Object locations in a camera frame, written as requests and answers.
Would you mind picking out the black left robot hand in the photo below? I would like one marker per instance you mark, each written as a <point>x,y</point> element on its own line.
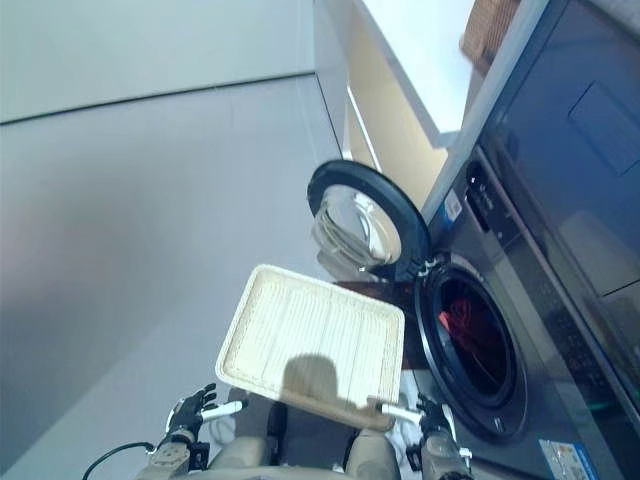
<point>187,415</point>

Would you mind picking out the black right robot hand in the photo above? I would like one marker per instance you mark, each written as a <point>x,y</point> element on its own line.
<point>435,420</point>

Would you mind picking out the red cloth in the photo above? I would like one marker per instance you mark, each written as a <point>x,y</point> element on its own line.
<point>465,320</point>

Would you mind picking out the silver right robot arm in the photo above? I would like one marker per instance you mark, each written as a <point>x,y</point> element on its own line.
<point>442,457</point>

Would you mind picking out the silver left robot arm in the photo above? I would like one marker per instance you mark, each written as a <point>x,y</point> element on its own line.
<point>170,457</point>

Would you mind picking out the grey washing machine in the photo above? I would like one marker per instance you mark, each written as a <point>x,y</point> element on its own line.
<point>550,250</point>

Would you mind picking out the silver right robot leg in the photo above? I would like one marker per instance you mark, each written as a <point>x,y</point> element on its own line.
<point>372,452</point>

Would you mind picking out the cream wicker basket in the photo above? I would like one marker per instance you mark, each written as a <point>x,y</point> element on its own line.
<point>310,325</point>

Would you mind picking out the beige tall cabinet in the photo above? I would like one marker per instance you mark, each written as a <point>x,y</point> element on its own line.
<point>380,100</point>

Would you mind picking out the brown wicker basket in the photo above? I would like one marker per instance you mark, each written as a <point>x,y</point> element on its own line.
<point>487,30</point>

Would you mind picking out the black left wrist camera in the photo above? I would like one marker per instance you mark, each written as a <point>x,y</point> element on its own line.
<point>200,455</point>

